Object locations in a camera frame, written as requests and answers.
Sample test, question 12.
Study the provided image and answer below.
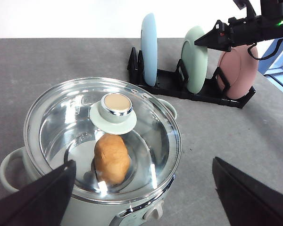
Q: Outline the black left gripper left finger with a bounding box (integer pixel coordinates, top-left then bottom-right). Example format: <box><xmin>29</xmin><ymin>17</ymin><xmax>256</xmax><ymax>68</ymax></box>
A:
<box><xmin>0</xmin><ymin>160</ymin><xmax>76</xmax><ymax>226</ymax></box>

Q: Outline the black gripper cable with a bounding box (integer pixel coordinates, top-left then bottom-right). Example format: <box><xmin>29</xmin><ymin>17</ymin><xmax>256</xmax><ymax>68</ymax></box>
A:
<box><xmin>248</xmin><ymin>38</ymin><xmax>283</xmax><ymax>60</ymax></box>

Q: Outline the black plate rack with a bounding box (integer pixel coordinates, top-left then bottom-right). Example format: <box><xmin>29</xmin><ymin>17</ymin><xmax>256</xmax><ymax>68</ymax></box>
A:
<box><xmin>127</xmin><ymin>48</ymin><xmax>256</xmax><ymax>109</ymax></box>

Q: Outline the pale green electric steamer pot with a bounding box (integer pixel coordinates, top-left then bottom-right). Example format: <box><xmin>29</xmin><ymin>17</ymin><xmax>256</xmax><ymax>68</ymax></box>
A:
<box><xmin>0</xmin><ymin>100</ymin><xmax>177</xmax><ymax>226</ymax></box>

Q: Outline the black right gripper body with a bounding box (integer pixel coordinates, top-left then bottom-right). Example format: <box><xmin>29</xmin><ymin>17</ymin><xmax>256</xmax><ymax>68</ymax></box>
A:
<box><xmin>228</xmin><ymin>16</ymin><xmax>283</xmax><ymax>48</ymax></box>

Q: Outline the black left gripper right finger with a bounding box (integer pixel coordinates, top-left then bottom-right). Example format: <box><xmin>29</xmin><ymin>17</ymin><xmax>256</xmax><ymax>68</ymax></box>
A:
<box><xmin>212</xmin><ymin>157</ymin><xmax>283</xmax><ymax>226</ymax></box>

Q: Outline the blue plate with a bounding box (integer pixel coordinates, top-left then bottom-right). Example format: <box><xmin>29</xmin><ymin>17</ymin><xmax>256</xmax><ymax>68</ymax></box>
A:
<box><xmin>141</xmin><ymin>13</ymin><xmax>158</xmax><ymax>87</ymax></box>

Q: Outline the brown potato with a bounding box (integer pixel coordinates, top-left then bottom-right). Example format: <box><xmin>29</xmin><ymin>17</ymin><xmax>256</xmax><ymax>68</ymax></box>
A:
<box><xmin>94</xmin><ymin>133</ymin><xmax>131</xmax><ymax>185</ymax></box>

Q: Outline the pink plate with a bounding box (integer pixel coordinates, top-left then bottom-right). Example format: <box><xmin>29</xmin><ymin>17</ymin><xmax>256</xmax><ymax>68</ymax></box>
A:
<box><xmin>217</xmin><ymin>45</ymin><xmax>258</xmax><ymax>99</ymax></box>

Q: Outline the green plate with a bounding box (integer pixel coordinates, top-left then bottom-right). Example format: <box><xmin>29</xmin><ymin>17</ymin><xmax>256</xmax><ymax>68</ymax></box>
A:
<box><xmin>181</xmin><ymin>26</ymin><xmax>208</xmax><ymax>94</ymax></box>

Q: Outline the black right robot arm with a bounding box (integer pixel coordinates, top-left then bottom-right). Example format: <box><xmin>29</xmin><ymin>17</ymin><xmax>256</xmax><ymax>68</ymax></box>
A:
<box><xmin>194</xmin><ymin>0</ymin><xmax>283</xmax><ymax>52</ymax></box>

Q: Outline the glass lid with green knob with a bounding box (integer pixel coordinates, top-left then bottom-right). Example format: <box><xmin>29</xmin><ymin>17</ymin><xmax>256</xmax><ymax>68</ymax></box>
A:
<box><xmin>24</xmin><ymin>77</ymin><xmax>183</xmax><ymax>204</ymax></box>

